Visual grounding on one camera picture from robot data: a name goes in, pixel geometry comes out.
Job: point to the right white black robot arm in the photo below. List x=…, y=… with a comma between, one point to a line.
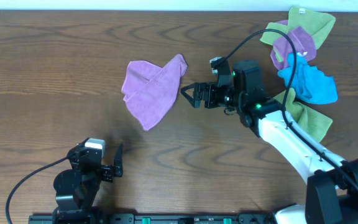
x=332, y=182

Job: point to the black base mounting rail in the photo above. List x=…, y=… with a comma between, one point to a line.
x=128, y=218

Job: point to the blue microfiber cloth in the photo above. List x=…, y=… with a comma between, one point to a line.
x=310, y=84

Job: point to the small purple cloth in pile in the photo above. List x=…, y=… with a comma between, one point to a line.
x=304, y=46

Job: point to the large purple microfiber cloth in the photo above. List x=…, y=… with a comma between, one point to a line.
x=150, y=91

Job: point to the green cloth at top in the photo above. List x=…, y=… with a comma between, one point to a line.
x=317, y=24

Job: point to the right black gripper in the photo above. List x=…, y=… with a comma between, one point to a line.
x=204, y=94

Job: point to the green cloth lower pile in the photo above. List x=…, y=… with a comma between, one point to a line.
x=313, y=122

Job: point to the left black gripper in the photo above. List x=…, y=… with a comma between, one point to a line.
x=107, y=170

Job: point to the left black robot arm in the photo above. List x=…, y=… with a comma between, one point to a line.
x=76, y=188

